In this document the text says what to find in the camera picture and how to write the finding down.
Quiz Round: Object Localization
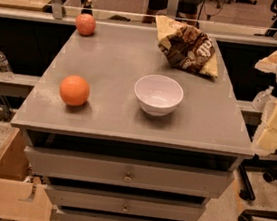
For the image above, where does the middle metal rail bracket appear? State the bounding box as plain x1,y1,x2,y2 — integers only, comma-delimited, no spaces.
166,0,179,19

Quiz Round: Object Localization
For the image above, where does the clear plastic water bottle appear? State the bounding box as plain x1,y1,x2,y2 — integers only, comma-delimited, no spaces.
0,50,14,81

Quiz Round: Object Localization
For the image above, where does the far red apple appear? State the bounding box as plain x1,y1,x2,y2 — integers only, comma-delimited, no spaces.
75,13,96,36

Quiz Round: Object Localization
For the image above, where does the wooden box with handle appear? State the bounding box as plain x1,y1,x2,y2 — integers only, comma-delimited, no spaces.
0,129,52,221

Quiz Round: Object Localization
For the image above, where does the black office chair base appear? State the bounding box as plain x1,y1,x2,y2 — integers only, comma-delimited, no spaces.
237,154,277,221

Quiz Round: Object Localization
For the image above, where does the grey drawer cabinet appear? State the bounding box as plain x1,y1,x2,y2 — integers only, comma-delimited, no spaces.
12,23,251,221

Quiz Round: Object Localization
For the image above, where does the near orange fruit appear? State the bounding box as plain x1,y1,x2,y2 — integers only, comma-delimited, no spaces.
59,75,90,107

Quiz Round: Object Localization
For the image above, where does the white bowl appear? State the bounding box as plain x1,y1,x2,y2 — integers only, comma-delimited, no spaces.
134,74,184,117

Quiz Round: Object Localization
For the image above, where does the brown chip bag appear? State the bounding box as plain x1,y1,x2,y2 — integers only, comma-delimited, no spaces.
155,15,218,78

